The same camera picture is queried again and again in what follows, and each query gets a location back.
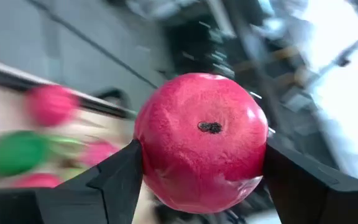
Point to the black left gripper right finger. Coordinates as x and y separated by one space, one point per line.
315 202

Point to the red apple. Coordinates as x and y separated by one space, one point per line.
197 149

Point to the black table edge rail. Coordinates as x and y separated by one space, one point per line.
110 109

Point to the green lime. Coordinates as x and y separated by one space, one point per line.
14 152

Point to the red bell pepper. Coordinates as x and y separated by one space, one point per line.
98 152

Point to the pinkish red round fruit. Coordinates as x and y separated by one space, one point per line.
51 105
37 181

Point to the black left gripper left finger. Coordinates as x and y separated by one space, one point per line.
110 199

